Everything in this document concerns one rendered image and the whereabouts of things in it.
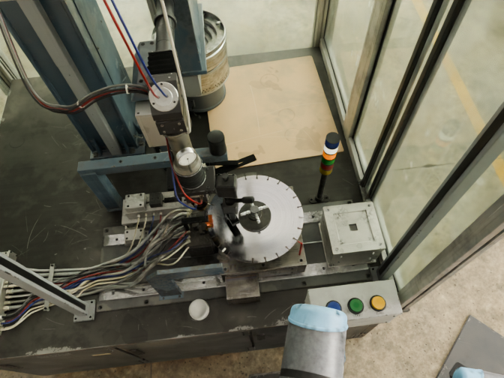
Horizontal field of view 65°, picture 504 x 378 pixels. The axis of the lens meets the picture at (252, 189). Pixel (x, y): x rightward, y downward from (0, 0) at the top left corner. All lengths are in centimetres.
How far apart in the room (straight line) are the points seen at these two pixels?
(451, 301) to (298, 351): 171
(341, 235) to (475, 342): 119
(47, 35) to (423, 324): 209
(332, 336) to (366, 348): 144
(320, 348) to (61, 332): 105
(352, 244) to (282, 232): 24
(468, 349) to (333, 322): 162
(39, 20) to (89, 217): 76
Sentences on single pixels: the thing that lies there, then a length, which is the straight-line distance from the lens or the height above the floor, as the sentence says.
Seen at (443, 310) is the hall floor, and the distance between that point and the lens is 240.
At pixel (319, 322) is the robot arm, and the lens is 79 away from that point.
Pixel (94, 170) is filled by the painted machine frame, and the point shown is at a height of 104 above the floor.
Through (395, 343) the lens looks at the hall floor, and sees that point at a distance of 228.
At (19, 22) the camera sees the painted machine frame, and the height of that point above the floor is 142.
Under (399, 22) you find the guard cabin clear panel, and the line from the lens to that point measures 127.
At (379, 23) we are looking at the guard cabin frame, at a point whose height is 135.
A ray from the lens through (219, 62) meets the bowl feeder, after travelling 169.
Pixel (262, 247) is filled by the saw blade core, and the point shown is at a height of 95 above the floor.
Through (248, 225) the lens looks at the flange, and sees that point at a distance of 132.
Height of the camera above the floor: 216
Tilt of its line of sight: 60 degrees down
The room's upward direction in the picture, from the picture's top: 5 degrees counter-clockwise
